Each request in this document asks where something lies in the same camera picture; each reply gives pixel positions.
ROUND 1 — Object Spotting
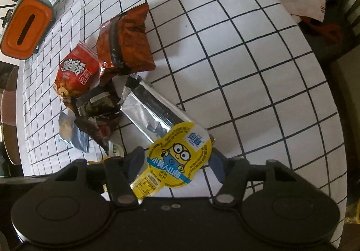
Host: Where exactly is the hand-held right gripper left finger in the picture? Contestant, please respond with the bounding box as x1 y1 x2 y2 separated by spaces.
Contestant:
55 146 145 208

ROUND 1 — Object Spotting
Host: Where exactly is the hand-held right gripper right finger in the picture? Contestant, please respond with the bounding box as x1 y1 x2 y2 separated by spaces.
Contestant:
209 148 299 209

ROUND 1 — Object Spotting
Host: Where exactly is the yellow cartoon-lid snack cup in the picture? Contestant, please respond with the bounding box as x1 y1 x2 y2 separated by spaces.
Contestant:
130 121 213 199

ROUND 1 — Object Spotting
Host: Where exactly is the dark orange cookie packet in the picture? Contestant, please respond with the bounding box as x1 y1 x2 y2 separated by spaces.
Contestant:
96 3 157 86

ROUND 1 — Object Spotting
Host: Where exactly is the small green-white packet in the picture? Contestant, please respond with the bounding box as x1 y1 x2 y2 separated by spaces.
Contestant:
108 143 125 159

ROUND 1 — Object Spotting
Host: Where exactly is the dark brown snack packet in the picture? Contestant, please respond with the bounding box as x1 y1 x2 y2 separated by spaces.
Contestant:
75 115 122 154

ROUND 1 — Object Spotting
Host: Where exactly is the silver foil snack packet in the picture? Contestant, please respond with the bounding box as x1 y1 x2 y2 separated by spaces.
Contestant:
120 73 209 145

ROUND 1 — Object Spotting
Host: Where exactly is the small blue snack packet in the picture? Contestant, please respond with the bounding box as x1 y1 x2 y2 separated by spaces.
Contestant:
58 111 90 154

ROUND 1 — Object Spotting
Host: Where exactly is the dark seaweed snack packet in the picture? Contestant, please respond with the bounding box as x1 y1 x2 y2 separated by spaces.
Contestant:
74 85 122 120

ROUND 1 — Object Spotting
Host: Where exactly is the white grid tablecloth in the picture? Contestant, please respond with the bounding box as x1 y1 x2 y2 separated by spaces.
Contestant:
16 0 347 212

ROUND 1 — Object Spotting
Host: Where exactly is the red peanut snack packet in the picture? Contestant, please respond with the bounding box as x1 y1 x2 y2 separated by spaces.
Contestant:
53 41 102 109

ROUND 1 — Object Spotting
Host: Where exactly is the pink chair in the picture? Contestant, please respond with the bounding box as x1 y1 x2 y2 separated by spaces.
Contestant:
0 65 21 166

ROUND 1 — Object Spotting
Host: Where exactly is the orange tissue box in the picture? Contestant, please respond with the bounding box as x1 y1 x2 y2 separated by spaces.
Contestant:
0 0 54 60

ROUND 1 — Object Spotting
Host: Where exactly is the red-orange cloth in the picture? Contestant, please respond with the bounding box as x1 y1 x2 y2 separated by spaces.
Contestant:
306 17 344 44

